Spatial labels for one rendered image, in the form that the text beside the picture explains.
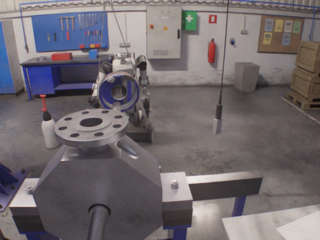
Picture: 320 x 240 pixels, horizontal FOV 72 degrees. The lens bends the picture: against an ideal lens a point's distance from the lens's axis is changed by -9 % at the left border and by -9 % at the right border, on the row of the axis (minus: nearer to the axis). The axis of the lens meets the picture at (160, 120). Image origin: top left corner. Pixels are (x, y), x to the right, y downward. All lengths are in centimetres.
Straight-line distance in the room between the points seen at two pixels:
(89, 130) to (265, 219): 93
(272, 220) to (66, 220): 94
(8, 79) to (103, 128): 570
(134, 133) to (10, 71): 382
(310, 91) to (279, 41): 190
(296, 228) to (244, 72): 498
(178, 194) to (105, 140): 39
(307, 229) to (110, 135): 102
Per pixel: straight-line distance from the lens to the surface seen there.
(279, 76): 715
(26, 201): 107
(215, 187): 148
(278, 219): 133
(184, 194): 99
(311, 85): 554
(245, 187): 157
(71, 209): 99
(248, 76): 609
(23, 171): 327
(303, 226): 135
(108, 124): 82
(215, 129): 187
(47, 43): 635
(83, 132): 80
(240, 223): 125
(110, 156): 83
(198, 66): 623
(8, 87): 649
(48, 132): 358
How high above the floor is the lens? 177
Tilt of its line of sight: 25 degrees down
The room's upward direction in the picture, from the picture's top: straight up
